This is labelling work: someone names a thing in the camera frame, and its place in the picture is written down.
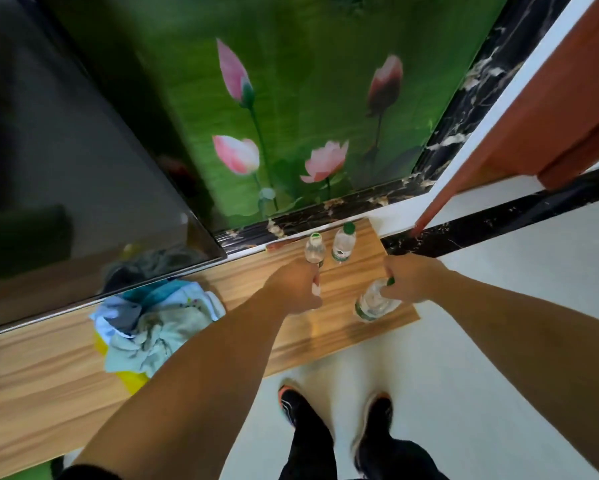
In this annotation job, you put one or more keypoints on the black sleeve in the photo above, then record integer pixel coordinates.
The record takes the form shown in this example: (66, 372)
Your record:
(87, 473)

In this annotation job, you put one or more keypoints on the clear bottle without label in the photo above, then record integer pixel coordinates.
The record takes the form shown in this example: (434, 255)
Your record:
(315, 252)

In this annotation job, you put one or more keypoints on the pale green cloth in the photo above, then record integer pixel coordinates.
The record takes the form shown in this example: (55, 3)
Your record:
(149, 339)

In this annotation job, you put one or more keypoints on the orange-brown wooden door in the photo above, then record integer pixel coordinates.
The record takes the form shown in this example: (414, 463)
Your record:
(554, 104)

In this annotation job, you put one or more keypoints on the person's black trouser leg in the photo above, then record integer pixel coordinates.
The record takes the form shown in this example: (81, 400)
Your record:
(312, 454)
(394, 462)

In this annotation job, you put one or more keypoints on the person's left forearm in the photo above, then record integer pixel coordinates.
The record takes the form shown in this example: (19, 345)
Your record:
(194, 389)

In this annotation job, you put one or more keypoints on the person's left black trouser leg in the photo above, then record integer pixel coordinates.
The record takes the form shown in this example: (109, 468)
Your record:
(312, 454)

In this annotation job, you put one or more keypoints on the person's left black shoe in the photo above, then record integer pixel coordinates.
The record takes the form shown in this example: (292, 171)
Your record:
(297, 404)

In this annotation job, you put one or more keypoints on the person's right fingers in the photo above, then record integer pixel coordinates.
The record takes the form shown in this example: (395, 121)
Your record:
(388, 284)

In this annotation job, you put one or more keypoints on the person's right hand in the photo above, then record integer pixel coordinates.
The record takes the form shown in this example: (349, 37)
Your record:
(414, 279)

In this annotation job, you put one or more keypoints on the person's left fingers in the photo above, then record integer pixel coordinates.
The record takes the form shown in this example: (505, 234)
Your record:
(316, 287)

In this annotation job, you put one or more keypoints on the person's black shoe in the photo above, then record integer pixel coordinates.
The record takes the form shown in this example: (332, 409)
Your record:
(377, 419)
(297, 404)

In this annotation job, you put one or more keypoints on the white and blue patterned cloth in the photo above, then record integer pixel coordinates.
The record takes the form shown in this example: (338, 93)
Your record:
(179, 297)

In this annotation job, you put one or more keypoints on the black marble threshold strip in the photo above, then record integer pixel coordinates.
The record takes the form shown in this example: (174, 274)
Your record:
(504, 217)

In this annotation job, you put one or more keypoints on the person's right black shoe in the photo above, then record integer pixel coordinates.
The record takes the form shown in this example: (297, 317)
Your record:
(377, 419)

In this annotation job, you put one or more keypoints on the person's left hand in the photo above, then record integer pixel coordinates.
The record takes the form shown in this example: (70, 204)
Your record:
(292, 289)

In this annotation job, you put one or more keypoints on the black marble mural frame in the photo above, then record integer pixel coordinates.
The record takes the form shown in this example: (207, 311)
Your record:
(479, 89)

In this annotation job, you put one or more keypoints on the green lotus flower mural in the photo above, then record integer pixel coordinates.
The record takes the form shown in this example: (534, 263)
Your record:
(304, 94)

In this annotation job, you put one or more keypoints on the black flat screen television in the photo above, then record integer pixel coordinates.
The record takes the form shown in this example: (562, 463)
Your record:
(79, 159)

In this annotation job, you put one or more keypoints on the clear green-capped labelled water bottle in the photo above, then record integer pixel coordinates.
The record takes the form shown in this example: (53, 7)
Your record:
(372, 305)
(343, 244)

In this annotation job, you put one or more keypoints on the person's right forearm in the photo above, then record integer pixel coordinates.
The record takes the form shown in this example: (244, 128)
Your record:
(529, 344)

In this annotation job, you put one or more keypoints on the grey cloth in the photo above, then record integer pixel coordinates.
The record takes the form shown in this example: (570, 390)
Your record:
(122, 314)

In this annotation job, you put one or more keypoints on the person's right black trouser leg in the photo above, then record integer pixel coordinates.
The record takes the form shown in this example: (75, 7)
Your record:
(394, 462)

